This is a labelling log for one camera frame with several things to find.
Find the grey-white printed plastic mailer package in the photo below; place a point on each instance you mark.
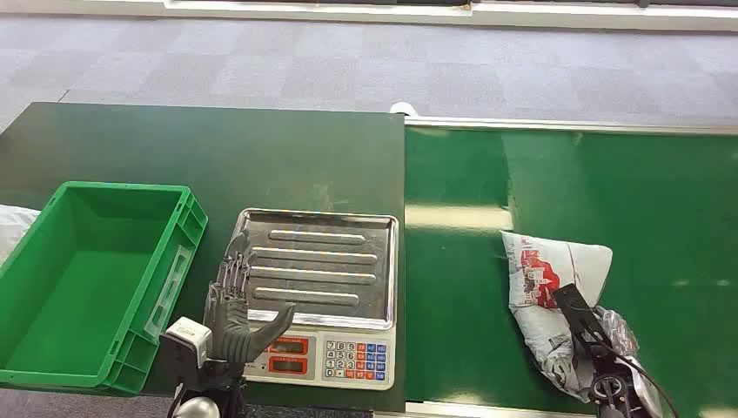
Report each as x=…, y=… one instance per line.
x=545, y=277

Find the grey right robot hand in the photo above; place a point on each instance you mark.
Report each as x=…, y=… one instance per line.
x=582, y=317

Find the electronic scale with steel tray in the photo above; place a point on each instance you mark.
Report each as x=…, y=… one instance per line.
x=323, y=277

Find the green conveyor belt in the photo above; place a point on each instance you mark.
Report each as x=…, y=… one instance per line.
x=646, y=231

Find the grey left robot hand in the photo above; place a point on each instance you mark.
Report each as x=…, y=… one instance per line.
x=233, y=334

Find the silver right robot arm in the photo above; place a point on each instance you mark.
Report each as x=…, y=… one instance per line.
x=617, y=395

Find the white round conveyor end cap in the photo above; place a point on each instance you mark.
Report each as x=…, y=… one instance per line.
x=402, y=108

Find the green plastic crate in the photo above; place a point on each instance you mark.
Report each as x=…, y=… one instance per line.
x=86, y=288

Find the silver conveyor frame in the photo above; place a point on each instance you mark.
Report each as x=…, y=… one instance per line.
x=576, y=125

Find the white plastic bag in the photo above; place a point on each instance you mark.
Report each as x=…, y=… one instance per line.
x=12, y=228

